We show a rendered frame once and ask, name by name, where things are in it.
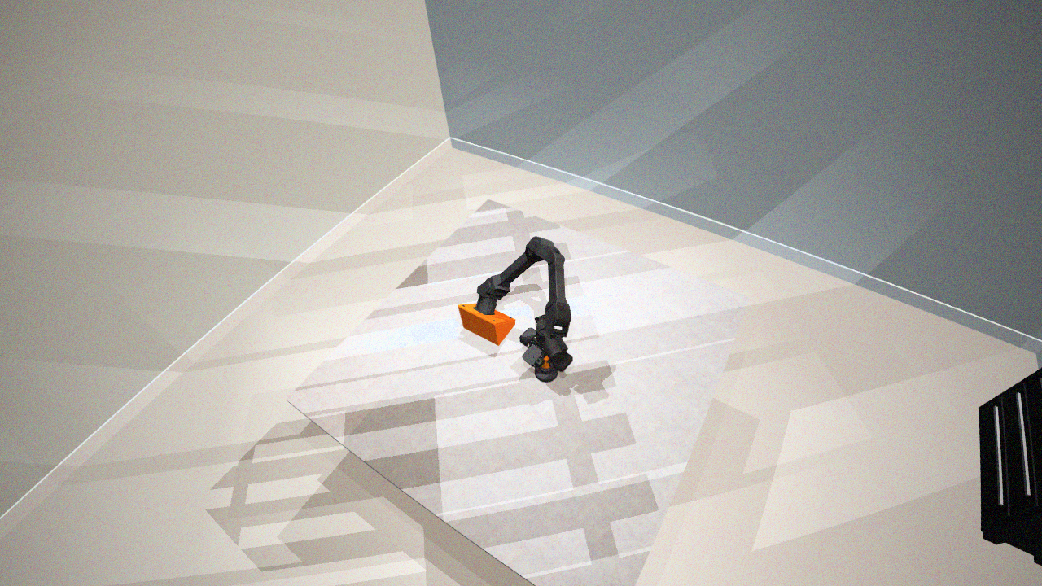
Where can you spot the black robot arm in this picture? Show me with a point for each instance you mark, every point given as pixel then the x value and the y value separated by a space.
pixel 557 310

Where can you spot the dark grey round pedestal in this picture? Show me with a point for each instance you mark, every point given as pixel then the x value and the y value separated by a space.
pixel 546 375

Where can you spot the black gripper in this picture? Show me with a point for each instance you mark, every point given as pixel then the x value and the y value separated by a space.
pixel 529 335

